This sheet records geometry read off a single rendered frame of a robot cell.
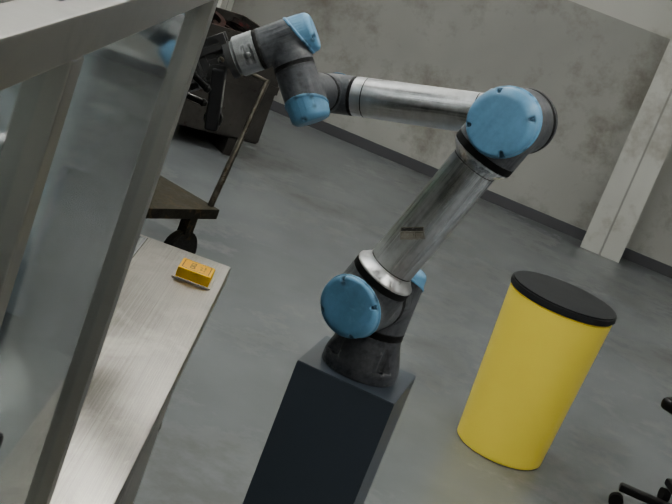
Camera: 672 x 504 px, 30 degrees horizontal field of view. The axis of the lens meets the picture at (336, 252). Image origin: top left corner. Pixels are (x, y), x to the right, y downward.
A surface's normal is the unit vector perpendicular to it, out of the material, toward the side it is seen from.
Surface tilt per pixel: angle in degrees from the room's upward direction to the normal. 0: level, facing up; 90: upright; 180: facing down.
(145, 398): 0
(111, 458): 0
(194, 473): 0
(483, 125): 83
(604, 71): 90
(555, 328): 93
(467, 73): 90
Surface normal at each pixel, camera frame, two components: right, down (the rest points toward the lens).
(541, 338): -0.35, 0.18
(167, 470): 0.34, -0.90
